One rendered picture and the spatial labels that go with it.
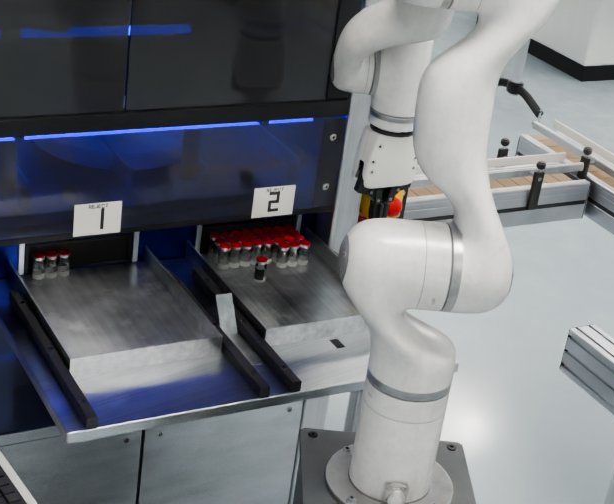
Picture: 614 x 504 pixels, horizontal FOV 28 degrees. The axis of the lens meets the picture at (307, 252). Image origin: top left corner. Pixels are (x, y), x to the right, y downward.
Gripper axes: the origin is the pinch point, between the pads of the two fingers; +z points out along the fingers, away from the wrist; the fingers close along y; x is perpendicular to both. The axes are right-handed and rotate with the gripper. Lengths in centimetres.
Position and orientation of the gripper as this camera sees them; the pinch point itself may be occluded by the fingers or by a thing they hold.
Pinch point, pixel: (378, 211)
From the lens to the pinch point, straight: 213.4
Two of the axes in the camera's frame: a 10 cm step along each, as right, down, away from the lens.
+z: -1.3, 8.9, 4.4
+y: -8.7, 1.1, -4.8
